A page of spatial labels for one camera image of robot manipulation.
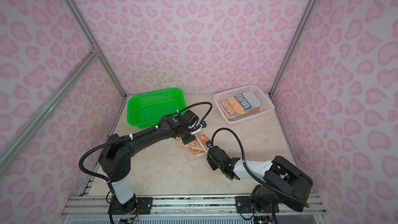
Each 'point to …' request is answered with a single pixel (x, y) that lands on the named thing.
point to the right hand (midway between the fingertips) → (211, 154)
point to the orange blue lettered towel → (238, 106)
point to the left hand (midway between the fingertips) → (194, 134)
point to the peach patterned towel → (198, 146)
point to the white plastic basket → (267, 106)
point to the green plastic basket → (146, 110)
